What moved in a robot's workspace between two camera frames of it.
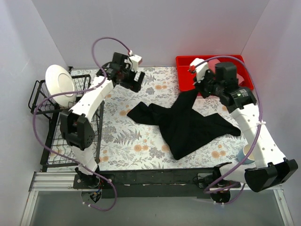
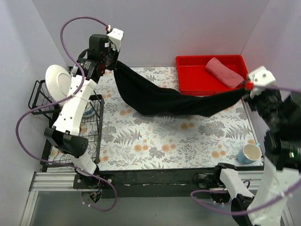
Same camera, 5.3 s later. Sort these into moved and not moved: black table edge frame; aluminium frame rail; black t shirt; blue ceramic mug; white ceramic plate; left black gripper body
Moved: left black gripper body; black t shirt
Not moved: blue ceramic mug; black table edge frame; aluminium frame rail; white ceramic plate
